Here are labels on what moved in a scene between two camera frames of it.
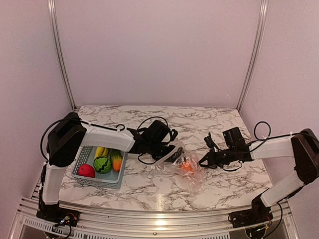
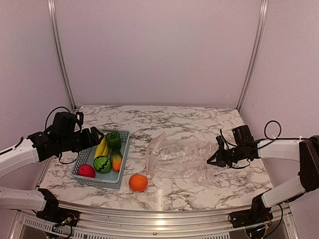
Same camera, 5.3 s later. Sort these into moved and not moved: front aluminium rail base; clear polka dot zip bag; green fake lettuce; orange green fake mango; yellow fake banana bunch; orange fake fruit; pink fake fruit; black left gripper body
Moved: black left gripper body; orange fake fruit; clear polka dot zip bag
Not moved: green fake lettuce; pink fake fruit; front aluminium rail base; orange green fake mango; yellow fake banana bunch
